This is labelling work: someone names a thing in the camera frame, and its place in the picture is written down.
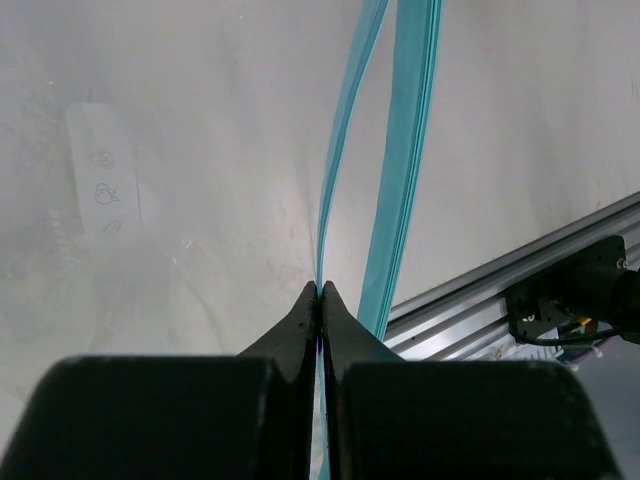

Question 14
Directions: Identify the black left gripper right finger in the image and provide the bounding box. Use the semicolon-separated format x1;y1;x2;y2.
321;283;621;479

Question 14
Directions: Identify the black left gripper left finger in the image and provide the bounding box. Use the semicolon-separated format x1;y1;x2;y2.
1;284;317;479

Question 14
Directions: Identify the clear zip bag teal zipper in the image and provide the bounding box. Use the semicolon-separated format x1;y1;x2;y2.
1;1;639;479

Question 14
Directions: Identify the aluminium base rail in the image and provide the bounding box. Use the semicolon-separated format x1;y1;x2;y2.
384;193;639;360

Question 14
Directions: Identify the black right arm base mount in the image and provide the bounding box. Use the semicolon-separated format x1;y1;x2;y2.
505;235;639;346

